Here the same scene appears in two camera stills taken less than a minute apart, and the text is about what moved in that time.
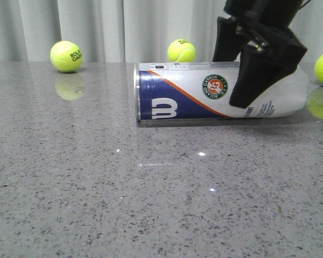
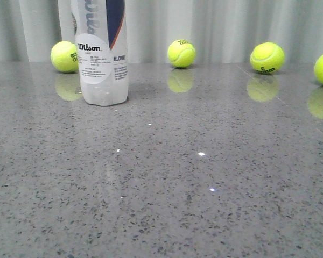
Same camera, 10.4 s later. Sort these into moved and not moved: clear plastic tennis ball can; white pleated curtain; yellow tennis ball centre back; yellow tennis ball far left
Moved: clear plastic tennis ball can
Not moved: white pleated curtain; yellow tennis ball centre back; yellow tennis ball far left
